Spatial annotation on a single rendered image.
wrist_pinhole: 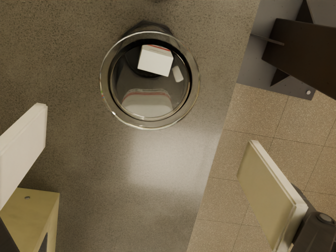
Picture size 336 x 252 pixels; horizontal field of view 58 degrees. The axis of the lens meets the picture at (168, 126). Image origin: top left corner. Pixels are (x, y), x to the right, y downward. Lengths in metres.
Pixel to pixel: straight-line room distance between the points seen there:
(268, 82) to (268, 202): 1.47
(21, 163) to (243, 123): 1.55
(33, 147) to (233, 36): 0.44
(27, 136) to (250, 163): 0.13
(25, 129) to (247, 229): 1.97
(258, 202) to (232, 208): 1.77
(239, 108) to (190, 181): 1.03
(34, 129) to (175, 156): 0.46
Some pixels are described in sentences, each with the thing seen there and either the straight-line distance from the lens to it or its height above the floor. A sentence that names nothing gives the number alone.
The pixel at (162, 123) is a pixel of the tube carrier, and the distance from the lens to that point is 0.34.
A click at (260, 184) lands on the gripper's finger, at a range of 0.18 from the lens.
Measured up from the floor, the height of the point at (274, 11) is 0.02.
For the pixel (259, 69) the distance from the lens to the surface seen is 1.60.
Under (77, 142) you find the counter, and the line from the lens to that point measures 0.62.
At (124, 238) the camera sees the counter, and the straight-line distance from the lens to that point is 0.74.
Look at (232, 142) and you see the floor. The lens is 1.71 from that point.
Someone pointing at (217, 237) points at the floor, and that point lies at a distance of 2.08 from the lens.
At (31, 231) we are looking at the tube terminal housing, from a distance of 0.60.
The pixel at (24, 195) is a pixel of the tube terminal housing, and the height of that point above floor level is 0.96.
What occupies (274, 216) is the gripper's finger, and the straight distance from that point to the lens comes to 0.17.
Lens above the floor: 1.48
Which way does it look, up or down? 67 degrees down
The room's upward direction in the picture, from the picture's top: 171 degrees clockwise
